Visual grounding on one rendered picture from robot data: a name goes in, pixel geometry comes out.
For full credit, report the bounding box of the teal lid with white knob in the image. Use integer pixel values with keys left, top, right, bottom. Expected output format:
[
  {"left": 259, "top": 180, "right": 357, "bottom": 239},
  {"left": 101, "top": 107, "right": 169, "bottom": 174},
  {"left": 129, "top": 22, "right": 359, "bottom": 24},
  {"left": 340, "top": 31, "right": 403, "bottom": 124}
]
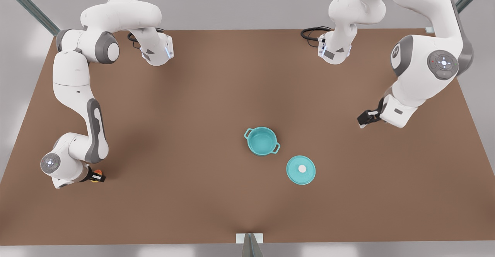
[{"left": 286, "top": 155, "right": 316, "bottom": 185}]

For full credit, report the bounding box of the teal pot with handles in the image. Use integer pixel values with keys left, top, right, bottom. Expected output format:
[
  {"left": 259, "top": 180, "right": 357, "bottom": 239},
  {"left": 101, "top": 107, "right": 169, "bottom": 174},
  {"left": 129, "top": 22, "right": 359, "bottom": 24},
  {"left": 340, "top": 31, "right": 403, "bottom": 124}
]
[{"left": 244, "top": 127, "right": 281, "bottom": 157}]

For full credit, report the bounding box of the black cable loop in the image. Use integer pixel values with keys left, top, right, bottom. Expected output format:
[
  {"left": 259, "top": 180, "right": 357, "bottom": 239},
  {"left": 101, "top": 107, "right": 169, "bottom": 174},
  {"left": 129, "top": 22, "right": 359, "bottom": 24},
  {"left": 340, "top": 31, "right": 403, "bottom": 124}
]
[
  {"left": 300, "top": 26, "right": 333, "bottom": 49},
  {"left": 127, "top": 28, "right": 166, "bottom": 49}
]

